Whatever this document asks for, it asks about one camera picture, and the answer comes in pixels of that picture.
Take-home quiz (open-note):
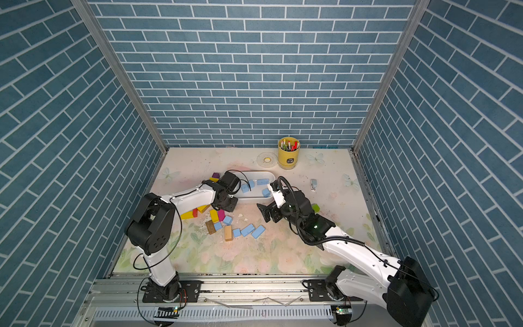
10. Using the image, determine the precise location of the yellow pen cup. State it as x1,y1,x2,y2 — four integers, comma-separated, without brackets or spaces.
278,136,300,170

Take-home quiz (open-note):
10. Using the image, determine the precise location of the white rectangular dish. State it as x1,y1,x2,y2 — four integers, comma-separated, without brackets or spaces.
232,171,276,204

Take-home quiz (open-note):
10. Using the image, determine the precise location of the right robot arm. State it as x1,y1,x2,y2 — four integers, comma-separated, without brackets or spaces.
257,185,439,326

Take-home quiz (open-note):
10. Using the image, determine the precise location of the yellow rainbow block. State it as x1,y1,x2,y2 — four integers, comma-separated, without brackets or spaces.
197,204,210,213

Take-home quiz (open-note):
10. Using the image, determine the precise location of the blue cube pair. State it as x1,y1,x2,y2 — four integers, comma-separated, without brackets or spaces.
262,188,271,198

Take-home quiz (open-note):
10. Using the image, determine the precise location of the yellow block lower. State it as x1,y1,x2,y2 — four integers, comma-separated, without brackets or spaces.
210,209,219,223

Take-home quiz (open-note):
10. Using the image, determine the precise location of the blue long block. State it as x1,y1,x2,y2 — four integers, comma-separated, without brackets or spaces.
241,223,256,237
251,226,266,239

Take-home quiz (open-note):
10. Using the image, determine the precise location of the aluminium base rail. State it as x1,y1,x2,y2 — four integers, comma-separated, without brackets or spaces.
71,272,434,327

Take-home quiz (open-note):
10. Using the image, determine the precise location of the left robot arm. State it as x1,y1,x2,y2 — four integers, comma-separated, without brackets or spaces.
125,172,241,302

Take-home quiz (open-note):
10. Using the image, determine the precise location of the natural wood block lower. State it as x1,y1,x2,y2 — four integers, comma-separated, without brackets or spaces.
224,226,234,241

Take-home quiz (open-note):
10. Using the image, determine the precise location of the lower magenta block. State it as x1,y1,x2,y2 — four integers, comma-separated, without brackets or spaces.
217,210,226,222

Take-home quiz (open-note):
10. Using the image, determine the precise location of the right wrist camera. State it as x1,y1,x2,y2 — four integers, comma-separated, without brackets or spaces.
269,178,285,208

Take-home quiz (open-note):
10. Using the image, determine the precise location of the brown wood block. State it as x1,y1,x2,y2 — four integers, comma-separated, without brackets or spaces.
205,220,216,235

